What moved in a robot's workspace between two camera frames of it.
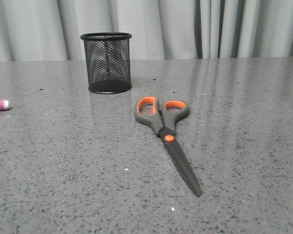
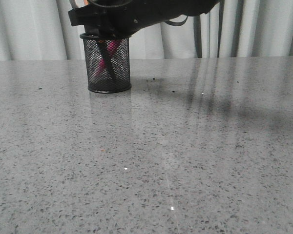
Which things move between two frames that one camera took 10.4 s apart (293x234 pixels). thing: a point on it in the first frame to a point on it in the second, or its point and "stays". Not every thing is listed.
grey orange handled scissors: (163, 120) to (103, 45)
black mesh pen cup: (107, 56) stays
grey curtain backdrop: (51, 30) stays
